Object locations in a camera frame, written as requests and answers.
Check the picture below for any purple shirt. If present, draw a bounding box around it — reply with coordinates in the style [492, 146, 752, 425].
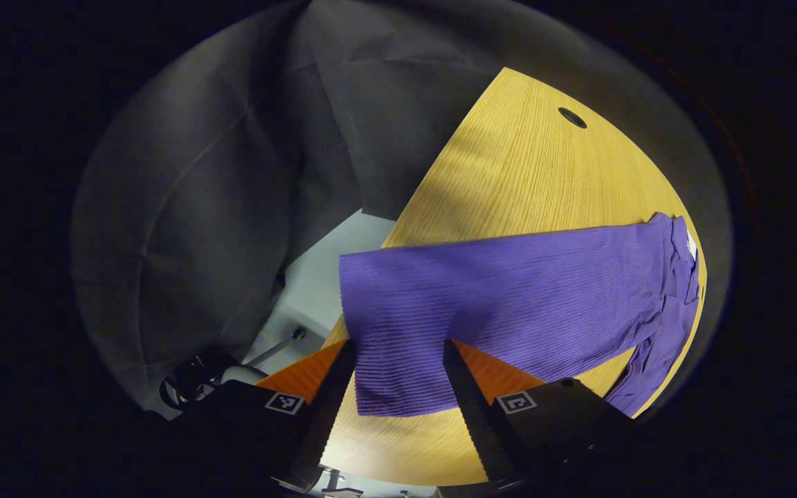
[338, 212, 702, 419]

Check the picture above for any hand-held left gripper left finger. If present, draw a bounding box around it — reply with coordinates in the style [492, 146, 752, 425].
[184, 339, 356, 492]

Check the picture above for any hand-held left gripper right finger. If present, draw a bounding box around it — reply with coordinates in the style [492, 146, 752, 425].
[442, 338, 638, 488]

